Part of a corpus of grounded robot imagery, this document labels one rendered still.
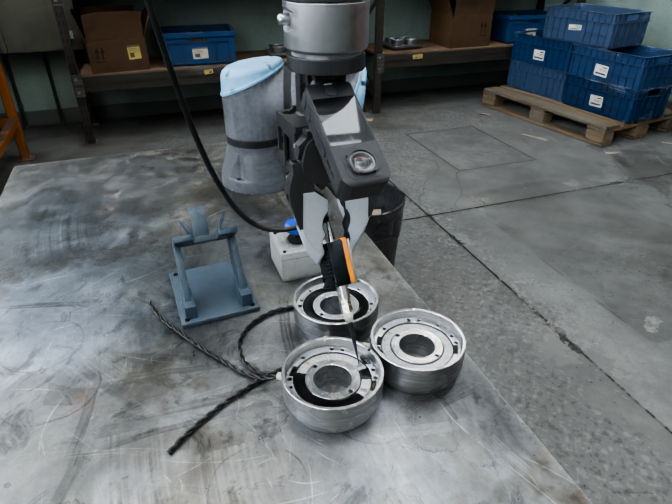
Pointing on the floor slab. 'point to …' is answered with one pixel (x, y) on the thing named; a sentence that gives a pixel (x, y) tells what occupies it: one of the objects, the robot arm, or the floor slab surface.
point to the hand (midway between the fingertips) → (334, 253)
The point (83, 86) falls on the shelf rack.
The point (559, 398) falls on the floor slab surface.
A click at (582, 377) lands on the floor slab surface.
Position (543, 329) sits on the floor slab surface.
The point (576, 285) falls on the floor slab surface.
